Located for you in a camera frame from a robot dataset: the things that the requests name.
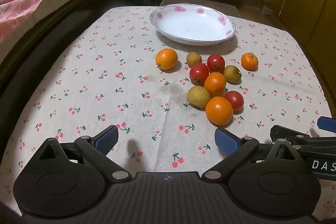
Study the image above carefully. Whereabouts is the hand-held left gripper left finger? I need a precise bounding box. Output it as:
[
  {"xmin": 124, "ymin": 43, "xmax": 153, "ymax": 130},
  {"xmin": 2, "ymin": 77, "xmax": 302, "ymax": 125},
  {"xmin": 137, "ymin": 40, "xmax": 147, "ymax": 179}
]
[{"xmin": 34, "ymin": 125, "xmax": 132, "ymax": 184}]

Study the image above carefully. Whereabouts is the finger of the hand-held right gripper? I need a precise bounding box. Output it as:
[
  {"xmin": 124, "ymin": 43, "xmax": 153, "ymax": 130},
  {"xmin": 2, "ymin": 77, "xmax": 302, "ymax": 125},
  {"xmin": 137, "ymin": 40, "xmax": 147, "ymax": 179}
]
[
  {"xmin": 270, "ymin": 124, "xmax": 336, "ymax": 148},
  {"xmin": 317, "ymin": 117, "xmax": 336, "ymax": 133}
]

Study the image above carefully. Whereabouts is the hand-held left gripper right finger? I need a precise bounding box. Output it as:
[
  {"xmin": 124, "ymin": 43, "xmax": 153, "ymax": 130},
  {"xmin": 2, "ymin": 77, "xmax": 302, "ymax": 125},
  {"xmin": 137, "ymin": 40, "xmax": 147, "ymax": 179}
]
[{"xmin": 202, "ymin": 128, "xmax": 305, "ymax": 184}]

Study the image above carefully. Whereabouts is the small orange mandarin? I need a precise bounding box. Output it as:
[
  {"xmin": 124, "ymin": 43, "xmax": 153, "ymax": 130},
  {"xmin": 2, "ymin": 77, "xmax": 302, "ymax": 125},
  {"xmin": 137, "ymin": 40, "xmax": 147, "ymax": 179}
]
[
  {"xmin": 205, "ymin": 96, "xmax": 234, "ymax": 126},
  {"xmin": 155, "ymin": 48, "xmax": 179, "ymax": 71},
  {"xmin": 241, "ymin": 52, "xmax": 259, "ymax": 71},
  {"xmin": 204, "ymin": 72, "xmax": 227, "ymax": 98}
]

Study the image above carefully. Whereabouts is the red cherry tomato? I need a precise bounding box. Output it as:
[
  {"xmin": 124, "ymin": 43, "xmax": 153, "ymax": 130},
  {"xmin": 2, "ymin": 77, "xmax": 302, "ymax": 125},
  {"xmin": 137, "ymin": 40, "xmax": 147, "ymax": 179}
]
[
  {"xmin": 189, "ymin": 63, "xmax": 210, "ymax": 86},
  {"xmin": 224, "ymin": 91, "xmax": 245, "ymax": 112},
  {"xmin": 207, "ymin": 54, "xmax": 226, "ymax": 73}
]

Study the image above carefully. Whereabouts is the yellow-brown loquat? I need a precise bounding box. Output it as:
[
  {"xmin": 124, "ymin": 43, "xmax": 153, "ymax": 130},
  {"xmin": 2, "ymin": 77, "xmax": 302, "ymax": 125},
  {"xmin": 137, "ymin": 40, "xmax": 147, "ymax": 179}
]
[
  {"xmin": 223, "ymin": 65, "xmax": 242, "ymax": 83},
  {"xmin": 186, "ymin": 85, "xmax": 211, "ymax": 109},
  {"xmin": 186, "ymin": 51, "xmax": 202, "ymax": 68}
]

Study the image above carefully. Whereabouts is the white floral rim plate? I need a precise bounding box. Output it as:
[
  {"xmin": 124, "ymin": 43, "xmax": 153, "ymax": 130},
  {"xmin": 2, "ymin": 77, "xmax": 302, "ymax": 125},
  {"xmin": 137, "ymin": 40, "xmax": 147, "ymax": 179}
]
[{"xmin": 150, "ymin": 4, "xmax": 236, "ymax": 46}]

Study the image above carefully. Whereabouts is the cherry print tablecloth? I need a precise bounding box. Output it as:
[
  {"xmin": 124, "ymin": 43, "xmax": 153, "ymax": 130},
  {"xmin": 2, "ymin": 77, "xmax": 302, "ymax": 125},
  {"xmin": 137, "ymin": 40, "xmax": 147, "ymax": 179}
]
[{"xmin": 0, "ymin": 5, "xmax": 333, "ymax": 217}]

